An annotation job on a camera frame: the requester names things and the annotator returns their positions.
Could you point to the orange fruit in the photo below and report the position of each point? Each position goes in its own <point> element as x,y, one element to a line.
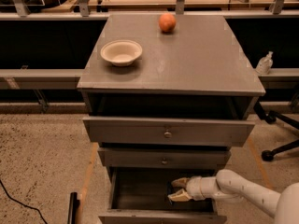
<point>167,22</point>

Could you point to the grey open bottom drawer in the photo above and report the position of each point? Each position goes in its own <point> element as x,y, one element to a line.
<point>139,196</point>

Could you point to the clear sanitizer bottle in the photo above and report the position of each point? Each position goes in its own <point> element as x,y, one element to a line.
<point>264,65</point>

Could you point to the dark blue rxbar wrapper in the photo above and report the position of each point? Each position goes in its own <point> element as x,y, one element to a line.
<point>169,192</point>

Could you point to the black bar on floor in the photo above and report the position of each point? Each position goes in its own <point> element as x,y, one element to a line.
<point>73,206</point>

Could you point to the grey metal railing frame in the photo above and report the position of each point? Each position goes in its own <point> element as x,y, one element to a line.
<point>44,43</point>

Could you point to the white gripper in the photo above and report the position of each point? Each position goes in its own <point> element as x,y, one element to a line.
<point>193,188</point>

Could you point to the white paper bowl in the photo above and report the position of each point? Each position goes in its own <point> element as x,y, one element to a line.
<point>121,52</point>

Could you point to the grey top drawer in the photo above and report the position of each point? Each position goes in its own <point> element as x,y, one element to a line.
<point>154,131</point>

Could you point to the grey middle drawer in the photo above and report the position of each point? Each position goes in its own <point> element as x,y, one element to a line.
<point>163,158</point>

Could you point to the grey wooden drawer cabinet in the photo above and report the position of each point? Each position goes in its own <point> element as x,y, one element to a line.
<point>199,71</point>

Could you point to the black office chair base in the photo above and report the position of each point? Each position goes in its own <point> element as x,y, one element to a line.
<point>279,132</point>

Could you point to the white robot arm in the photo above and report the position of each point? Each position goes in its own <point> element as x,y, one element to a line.
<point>229,186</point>

